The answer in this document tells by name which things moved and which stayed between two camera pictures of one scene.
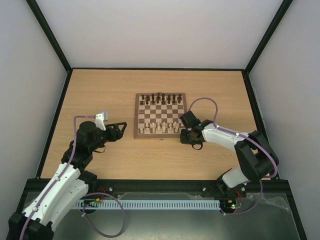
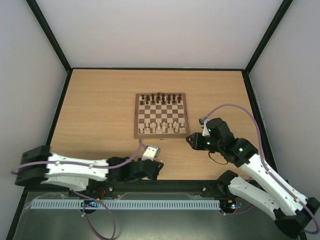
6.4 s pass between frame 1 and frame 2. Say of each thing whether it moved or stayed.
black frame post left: stayed
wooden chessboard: stayed
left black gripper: moved
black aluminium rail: stayed
